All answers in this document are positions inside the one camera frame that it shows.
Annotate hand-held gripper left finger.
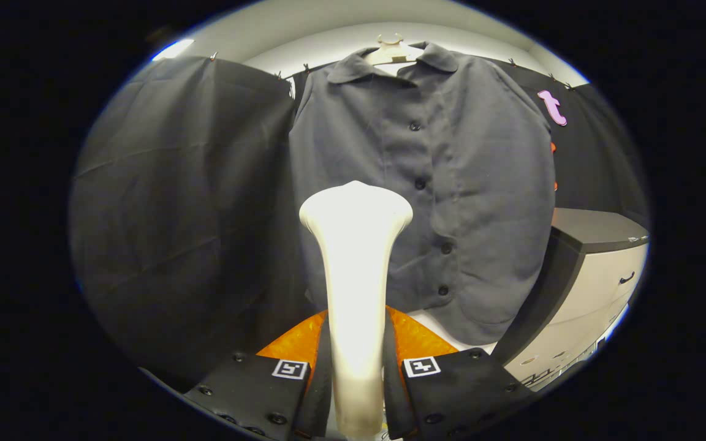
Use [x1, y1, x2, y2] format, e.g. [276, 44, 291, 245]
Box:
[183, 309, 334, 441]

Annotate beige cabinet with grey top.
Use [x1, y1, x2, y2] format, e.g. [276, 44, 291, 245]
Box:
[491, 207, 649, 390]

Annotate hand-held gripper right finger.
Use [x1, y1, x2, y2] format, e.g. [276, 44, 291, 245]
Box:
[382, 305, 537, 440]

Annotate dark grey button shirt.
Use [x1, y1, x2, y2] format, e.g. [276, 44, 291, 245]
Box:
[289, 42, 557, 345]

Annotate black backdrop cloth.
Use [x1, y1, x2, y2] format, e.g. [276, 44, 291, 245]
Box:
[70, 55, 651, 393]

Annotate ceiling light strip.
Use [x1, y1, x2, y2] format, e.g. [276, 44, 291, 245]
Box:
[151, 39, 195, 62]

